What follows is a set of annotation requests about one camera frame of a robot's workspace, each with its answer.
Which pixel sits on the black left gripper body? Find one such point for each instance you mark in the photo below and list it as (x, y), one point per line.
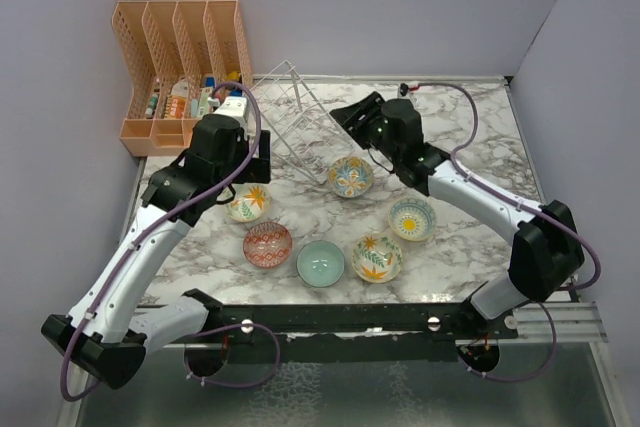
(258, 169)

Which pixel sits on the orange plastic file organizer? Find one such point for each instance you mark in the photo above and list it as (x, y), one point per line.
(169, 40)

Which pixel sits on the orange flower bowl left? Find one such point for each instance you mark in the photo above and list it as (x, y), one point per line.
(250, 202)

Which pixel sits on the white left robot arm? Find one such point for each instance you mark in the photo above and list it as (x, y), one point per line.
(100, 333)

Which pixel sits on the plain teal bowl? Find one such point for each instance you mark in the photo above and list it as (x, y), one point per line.
(320, 264)

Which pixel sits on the items in organizer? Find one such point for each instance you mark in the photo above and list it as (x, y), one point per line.
(178, 102)

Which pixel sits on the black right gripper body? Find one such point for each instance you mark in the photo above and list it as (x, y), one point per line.
(368, 133)

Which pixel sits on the white wire dish rack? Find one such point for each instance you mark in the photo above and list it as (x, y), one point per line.
(303, 134)

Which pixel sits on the orange flower bowl right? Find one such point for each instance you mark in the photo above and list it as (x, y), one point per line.
(377, 258)

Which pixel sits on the yellow sun blue bowl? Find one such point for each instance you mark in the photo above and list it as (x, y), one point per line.
(412, 219)

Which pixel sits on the blue yellow floral bowl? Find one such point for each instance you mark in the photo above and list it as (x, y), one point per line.
(350, 177)

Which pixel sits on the orange flower bowl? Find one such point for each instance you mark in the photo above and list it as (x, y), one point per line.
(377, 258)
(250, 202)

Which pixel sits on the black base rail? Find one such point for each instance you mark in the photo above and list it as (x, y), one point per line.
(348, 332)

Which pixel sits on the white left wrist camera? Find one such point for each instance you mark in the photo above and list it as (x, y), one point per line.
(235, 107)

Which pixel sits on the aluminium rail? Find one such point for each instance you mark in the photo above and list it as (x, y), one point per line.
(573, 322)

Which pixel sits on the red patterned bowl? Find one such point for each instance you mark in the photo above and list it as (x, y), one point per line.
(267, 245)

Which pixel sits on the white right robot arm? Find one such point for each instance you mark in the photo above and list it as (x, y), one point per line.
(545, 251)

